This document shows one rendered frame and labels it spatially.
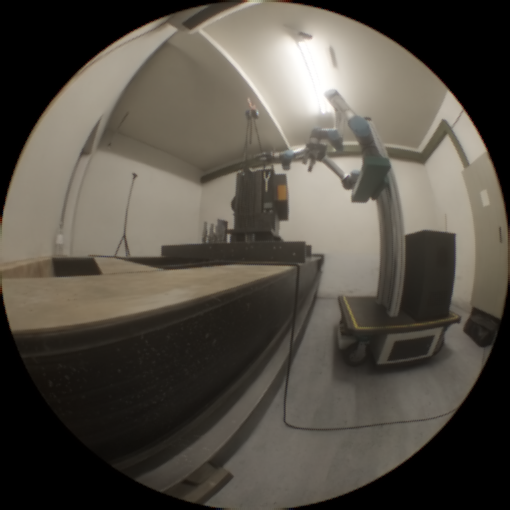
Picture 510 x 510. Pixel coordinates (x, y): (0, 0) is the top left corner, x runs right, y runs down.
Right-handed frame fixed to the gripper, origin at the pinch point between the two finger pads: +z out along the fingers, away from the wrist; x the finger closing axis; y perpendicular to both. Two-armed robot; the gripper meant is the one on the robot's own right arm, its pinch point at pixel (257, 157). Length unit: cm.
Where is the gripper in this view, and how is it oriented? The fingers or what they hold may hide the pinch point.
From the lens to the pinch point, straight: 151.4
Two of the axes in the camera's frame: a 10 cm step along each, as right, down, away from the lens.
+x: 1.7, 0.3, 9.9
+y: 0.1, 10.0, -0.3
